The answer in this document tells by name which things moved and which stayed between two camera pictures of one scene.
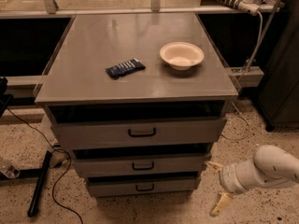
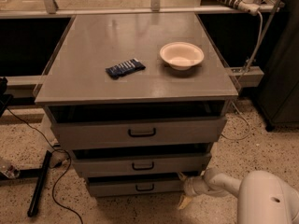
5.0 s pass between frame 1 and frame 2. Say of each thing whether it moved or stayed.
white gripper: moved
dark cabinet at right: stayed
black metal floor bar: stayed
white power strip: stayed
